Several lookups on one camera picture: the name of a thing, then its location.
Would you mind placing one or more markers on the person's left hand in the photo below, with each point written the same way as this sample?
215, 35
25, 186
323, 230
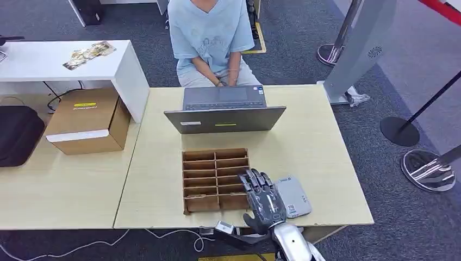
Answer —
232, 83

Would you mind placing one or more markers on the person's right hand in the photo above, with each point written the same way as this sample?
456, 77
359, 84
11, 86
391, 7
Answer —
219, 83

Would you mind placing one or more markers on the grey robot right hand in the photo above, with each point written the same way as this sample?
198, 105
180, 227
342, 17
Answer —
264, 201

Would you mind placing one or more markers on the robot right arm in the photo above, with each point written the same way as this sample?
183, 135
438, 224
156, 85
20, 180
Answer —
291, 241

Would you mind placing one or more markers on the flat silver device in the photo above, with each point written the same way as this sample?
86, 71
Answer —
293, 196

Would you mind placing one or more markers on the grey laptop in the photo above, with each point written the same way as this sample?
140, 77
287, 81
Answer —
225, 119

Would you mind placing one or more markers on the person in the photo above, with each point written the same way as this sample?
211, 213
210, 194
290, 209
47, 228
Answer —
210, 36

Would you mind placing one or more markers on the wooden card box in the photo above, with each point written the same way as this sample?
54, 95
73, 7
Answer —
216, 180

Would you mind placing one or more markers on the yellow floor tape strip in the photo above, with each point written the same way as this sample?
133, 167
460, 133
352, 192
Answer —
234, 257

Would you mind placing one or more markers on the chrome stanchion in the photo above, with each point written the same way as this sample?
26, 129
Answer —
329, 52
426, 171

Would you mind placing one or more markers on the crumpled clear plastic wrap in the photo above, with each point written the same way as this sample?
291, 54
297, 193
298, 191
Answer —
356, 97

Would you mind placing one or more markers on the grey kiosk panel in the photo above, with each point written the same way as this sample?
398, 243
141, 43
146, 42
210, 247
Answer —
360, 50

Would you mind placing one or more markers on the stack of printed cards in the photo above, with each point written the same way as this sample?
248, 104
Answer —
90, 54

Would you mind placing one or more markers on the brown cardboard box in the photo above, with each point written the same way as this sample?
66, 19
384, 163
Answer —
86, 119

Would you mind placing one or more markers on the black stanchion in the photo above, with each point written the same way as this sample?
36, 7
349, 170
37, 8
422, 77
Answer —
398, 131

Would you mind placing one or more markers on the black cabinet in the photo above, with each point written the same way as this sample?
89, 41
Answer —
86, 12

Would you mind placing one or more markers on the white desk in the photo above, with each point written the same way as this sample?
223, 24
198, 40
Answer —
54, 61

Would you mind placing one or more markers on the pale wooden side desk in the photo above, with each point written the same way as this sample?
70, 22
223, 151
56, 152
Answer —
61, 191

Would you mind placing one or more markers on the black bag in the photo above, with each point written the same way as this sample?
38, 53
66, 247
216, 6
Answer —
18, 135

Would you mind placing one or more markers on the red barrier belt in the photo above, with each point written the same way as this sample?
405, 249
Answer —
441, 9

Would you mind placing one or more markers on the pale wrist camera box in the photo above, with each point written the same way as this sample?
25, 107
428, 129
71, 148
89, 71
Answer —
224, 227

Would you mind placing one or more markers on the yellow floor tape frame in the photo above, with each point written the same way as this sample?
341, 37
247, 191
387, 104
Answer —
260, 39

